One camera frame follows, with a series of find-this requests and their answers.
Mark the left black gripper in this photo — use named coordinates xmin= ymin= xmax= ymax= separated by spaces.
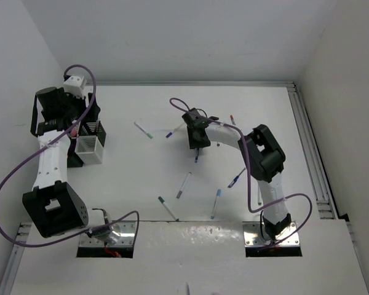
xmin=58 ymin=87 xmax=100 ymax=122

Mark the crimson clear pen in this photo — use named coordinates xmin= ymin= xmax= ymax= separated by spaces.
xmin=68 ymin=128 xmax=77 ymax=157

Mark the blue clear pen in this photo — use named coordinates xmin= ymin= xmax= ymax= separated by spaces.
xmin=194 ymin=148 xmax=200 ymax=163

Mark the red clear pen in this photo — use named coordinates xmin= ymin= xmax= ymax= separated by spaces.
xmin=230 ymin=115 xmax=236 ymax=125

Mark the mint cap white marker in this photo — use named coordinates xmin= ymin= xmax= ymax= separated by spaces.
xmin=133 ymin=121 xmax=153 ymax=139

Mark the grey tip white marker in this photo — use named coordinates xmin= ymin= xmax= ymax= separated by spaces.
xmin=176 ymin=172 xmax=192 ymax=199

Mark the dark blue pen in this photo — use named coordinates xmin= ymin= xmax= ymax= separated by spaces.
xmin=228 ymin=168 xmax=246 ymax=188

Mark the light blue cap marker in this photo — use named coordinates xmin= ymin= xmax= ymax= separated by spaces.
xmin=210 ymin=189 xmax=221 ymax=220

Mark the green cap white marker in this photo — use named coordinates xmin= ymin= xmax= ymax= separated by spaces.
xmin=257 ymin=187 xmax=262 ymax=206

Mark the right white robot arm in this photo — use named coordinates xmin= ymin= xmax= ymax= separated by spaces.
xmin=182 ymin=108 xmax=292 ymax=240

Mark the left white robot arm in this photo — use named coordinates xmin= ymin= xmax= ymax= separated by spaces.
xmin=22 ymin=86 xmax=106 ymax=238

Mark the purple cap white marker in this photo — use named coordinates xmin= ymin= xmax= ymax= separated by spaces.
xmin=165 ymin=122 xmax=185 ymax=138

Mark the black and white pen organizer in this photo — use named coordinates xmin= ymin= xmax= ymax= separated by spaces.
xmin=67 ymin=120 xmax=106 ymax=168

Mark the teal cap white marker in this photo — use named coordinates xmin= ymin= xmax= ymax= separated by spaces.
xmin=158 ymin=196 xmax=179 ymax=221

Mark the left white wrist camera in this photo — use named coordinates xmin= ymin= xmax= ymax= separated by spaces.
xmin=63 ymin=76 xmax=87 ymax=99

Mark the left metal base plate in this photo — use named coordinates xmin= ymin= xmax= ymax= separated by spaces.
xmin=79 ymin=221 xmax=137 ymax=248

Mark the metal base plate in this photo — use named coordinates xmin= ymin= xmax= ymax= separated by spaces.
xmin=79 ymin=221 xmax=137 ymax=248
xmin=242 ymin=222 xmax=300 ymax=248

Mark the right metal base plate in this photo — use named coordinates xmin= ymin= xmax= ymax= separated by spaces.
xmin=242 ymin=222 xmax=300 ymax=248

